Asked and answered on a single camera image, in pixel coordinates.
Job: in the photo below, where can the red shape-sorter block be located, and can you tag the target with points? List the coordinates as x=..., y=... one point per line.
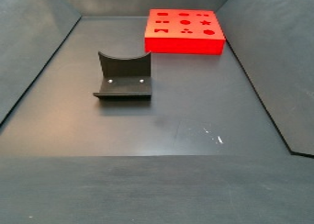
x=184, y=31

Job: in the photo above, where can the black curved holder bracket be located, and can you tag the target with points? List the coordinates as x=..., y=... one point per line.
x=126, y=77

